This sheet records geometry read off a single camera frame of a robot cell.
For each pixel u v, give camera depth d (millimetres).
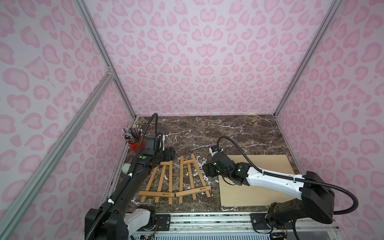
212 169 724
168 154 732
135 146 921
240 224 734
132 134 859
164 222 738
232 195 829
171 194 785
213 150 723
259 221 737
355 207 400
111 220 379
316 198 414
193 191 794
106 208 399
